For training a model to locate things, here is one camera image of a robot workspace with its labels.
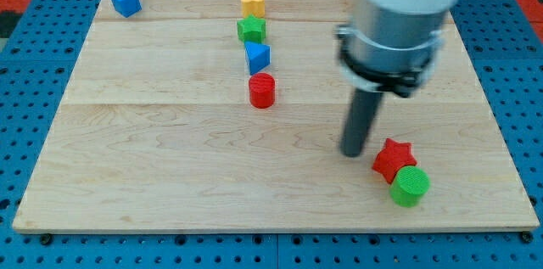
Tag light wooden board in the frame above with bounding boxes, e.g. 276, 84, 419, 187
13, 0, 540, 234

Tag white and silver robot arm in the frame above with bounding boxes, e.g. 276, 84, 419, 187
336, 0, 457, 98

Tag red star block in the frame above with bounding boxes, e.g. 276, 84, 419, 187
372, 138, 417, 184

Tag green star block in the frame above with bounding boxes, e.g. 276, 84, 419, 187
237, 14, 266, 43

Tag blue triangle block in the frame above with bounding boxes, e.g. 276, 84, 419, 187
244, 42, 271, 75

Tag green cylinder block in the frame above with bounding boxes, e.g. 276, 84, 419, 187
389, 165, 430, 208

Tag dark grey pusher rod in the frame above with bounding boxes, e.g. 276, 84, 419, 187
339, 89, 383, 158

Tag blue cube block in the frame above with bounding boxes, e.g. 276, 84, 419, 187
111, 0, 142, 18

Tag red cylinder block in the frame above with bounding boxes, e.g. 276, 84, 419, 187
249, 73, 276, 109

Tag yellow heart block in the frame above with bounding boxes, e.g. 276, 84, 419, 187
240, 0, 266, 18

